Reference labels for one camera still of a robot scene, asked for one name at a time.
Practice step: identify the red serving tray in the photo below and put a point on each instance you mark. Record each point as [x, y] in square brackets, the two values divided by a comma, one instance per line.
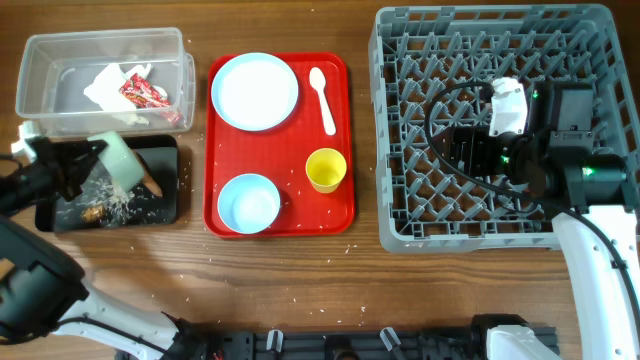
[280, 154]

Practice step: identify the white napkin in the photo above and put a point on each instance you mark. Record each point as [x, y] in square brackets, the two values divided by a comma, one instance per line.
[104, 89]

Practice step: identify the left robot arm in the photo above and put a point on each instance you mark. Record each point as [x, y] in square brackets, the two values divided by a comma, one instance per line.
[45, 291]

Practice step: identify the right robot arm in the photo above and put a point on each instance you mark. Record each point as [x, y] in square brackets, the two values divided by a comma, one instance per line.
[544, 139]

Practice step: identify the brown carrot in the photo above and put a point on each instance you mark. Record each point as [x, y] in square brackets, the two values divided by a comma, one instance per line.
[147, 180]

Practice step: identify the small light blue bowl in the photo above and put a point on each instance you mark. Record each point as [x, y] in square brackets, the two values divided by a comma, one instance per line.
[248, 203]

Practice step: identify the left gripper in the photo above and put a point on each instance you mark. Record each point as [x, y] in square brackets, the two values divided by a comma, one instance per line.
[61, 157]

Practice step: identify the large light blue plate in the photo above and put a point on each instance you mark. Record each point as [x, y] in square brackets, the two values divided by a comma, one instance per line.
[254, 91]

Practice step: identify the brown food scrap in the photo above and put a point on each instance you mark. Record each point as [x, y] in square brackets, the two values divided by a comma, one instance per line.
[94, 214]

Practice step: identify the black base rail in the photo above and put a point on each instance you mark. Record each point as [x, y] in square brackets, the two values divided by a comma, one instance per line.
[321, 346]

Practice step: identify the white plastic spoon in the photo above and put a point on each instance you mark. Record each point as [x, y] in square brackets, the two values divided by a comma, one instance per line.
[318, 83]

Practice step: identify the black waste tray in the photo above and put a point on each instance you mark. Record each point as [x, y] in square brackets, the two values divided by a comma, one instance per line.
[161, 155]

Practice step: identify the grey dishwasher rack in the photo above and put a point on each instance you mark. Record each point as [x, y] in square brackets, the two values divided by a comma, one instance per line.
[418, 59]

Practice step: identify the green bowl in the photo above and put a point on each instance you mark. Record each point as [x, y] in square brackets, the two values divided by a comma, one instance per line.
[119, 160]

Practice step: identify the red snack wrapper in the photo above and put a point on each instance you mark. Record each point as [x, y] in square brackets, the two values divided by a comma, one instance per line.
[140, 93]

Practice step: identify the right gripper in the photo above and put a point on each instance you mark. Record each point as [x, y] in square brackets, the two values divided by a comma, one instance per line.
[476, 139]

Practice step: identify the yellow plastic cup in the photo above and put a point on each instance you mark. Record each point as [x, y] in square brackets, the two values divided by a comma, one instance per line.
[325, 169]

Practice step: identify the clear plastic waste bin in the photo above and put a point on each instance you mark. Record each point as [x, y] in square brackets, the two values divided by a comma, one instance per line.
[56, 68]

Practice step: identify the white rice pile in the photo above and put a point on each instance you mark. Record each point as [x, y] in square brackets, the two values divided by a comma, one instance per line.
[121, 206]

